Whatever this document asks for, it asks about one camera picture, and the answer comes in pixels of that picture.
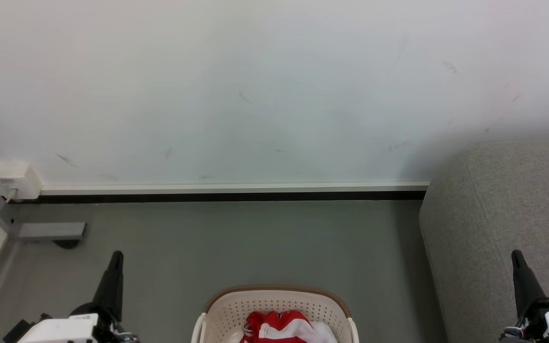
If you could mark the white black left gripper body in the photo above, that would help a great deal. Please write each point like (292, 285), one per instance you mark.
(60, 331)

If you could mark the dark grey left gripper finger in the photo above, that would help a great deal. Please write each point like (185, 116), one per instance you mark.
(112, 286)

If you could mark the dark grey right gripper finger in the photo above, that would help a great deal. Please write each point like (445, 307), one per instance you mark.
(524, 283)

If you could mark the red and white garment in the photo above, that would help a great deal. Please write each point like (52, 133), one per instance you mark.
(274, 328)

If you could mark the grey fabric sofa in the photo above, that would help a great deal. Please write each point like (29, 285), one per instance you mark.
(503, 214)

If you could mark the cream plastic laundry basket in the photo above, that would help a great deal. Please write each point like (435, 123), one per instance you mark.
(236, 309)

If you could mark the black round frame foot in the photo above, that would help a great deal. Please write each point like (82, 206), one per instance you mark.
(67, 244)

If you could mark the grey metal frame post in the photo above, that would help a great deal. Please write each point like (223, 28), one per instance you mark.
(45, 231)

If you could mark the white wall outlet box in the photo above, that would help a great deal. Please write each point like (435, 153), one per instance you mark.
(17, 178)

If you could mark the white wall trunking strip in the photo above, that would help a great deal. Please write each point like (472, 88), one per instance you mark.
(231, 187)

